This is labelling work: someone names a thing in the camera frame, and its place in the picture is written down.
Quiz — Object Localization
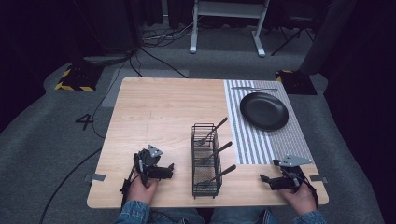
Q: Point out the black plate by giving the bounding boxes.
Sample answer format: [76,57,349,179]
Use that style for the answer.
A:
[239,91,290,132]

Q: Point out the black wire cutlery basket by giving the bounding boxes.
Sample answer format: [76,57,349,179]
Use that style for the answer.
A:
[191,122,223,200]

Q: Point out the dark-handled knife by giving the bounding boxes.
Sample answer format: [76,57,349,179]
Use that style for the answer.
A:
[199,141,233,166]

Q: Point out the person's left hand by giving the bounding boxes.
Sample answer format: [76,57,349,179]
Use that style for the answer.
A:
[126,176,160,205]

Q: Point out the silver table knife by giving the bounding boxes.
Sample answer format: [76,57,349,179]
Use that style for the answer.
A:
[231,86,278,93]

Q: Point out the person's legs in jeans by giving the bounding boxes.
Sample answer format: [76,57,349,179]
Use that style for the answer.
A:
[146,206,283,224]

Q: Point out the person's right hand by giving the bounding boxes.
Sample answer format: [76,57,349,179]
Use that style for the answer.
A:
[277,184,318,217]

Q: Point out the dark-handled spoon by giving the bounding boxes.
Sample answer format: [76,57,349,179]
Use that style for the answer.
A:
[198,163,237,187]

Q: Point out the right hand-held gripper strap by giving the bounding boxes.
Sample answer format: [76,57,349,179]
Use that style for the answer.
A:
[298,169,319,209]

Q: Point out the black yellow-striped stand base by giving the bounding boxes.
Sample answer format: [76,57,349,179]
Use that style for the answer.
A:
[54,63,105,92]
[275,69,318,96]

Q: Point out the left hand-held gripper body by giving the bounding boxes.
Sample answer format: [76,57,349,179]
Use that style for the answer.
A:
[134,144,164,188]

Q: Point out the black tripod stand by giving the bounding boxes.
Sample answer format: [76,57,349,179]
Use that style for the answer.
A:
[270,13,316,57]

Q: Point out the long black floor cable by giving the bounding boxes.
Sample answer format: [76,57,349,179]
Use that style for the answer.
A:
[38,147,104,224]

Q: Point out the grey striped placemat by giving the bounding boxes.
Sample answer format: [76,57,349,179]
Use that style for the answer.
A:
[223,79,314,165]

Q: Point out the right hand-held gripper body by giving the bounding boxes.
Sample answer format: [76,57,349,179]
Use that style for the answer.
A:
[272,154,313,191]

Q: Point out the white desk frame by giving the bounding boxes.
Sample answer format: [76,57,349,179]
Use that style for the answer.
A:
[189,0,271,58]

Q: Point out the bundle of floor cables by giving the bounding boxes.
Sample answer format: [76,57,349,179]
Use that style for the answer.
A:
[140,17,202,49]

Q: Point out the left hand-held gripper cable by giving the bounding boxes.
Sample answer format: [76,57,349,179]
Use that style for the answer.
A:
[119,163,138,207]

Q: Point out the grey pillar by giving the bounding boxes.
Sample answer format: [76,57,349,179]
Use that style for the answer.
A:
[299,0,358,76]

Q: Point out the grey tape piece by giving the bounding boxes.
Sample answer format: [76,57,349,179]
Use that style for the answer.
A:
[83,173,107,184]
[309,175,329,184]

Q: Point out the dark-handled fork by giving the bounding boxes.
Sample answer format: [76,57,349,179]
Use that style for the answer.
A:
[197,116,229,147]

